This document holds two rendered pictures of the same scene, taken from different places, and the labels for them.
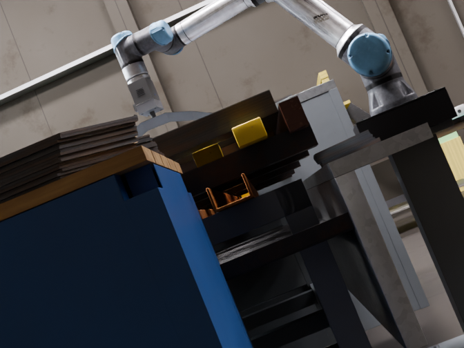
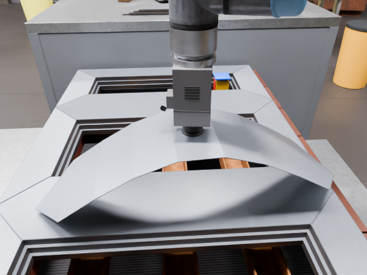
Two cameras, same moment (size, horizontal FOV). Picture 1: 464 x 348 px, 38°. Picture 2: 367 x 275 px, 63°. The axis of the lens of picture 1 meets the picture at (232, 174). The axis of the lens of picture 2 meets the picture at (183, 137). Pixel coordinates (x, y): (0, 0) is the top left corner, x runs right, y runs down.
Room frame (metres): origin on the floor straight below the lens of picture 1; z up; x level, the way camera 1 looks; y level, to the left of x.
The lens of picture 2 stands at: (1.68, 0.22, 1.34)
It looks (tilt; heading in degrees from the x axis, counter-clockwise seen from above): 34 degrees down; 355
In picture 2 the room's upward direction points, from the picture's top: straight up
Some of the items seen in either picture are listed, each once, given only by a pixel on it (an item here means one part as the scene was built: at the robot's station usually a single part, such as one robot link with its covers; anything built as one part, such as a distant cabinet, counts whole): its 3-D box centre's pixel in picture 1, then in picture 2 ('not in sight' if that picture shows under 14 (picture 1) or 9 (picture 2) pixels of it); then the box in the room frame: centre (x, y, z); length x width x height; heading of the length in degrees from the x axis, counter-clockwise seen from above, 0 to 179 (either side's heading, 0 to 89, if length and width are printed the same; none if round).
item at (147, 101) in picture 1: (141, 97); (186, 84); (2.16, 0.17, 1.12); 0.10 x 0.09 x 0.16; 81
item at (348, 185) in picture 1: (342, 242); not in sight; (1.93, -0.22, 0.48); 1.30 x 0.04 x 0.35; 178
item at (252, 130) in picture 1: (249, 132); not in sight; (1.34, -0.06, 0.79); 0.06 x 0.05 x 0.04; 88
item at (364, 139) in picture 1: (341, 151); not in sight; (1.58, -0.25, 0.70); 0.39 x 0.12 x 0.04; 178
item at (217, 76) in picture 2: not in sight; (222, 77); (2.75, -0.03, 0.88); 0.06 x 0.06 x 0.02; 88
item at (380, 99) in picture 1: (389, 94); not in sight; (2.08, -0.54, 0.82); 0.15 x 0.15 x 0.10
